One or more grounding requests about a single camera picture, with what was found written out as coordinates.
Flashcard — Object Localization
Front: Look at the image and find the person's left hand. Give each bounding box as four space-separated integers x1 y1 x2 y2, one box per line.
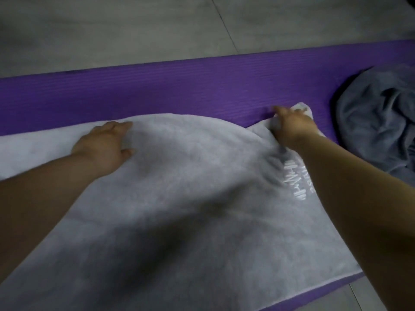
70 121 134 178

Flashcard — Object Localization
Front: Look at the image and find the person's right forearm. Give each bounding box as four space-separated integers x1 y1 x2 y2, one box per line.
290 131 415 311

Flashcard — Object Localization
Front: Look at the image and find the whitish grey towel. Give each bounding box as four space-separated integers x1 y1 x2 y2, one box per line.
0 102 364 311

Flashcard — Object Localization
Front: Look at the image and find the purple yoga mat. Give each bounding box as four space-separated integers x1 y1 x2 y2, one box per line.
0 38 415 311

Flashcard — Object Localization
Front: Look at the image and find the person's left forearm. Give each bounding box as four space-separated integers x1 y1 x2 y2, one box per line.
0 152 101 284

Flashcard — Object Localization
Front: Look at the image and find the dark grey towel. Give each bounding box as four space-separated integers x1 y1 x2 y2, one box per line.
335 63 415 188

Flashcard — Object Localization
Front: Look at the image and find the person's right hand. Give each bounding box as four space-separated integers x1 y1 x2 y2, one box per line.
272 105 320 152

